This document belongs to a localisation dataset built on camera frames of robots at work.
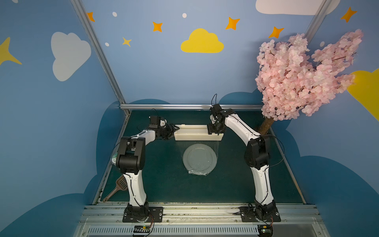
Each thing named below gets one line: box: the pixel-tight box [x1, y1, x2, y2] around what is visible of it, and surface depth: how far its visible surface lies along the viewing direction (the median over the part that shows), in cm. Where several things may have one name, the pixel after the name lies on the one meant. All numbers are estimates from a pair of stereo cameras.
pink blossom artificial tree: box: [255, 29, 363, 135], surface depth 66 cm
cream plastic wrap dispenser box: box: [174, 123, 225, 141], surface depth 101 cm
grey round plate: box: [182, 143, 218, 176], surface depth 95 cm
